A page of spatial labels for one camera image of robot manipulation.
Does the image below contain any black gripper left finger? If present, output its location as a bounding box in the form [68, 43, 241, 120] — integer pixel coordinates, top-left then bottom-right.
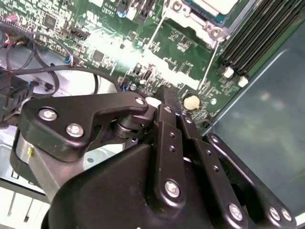
[14, 85, 188, 208]

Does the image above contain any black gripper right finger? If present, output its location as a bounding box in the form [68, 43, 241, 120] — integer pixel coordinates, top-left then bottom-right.
[178, 114, 298, 229]

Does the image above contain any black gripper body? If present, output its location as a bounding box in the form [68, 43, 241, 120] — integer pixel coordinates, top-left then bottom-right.
[41, 142, 231, 229]

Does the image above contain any silver CPU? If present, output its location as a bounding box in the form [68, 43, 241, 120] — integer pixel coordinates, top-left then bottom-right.
[191, 0, 241, 24]

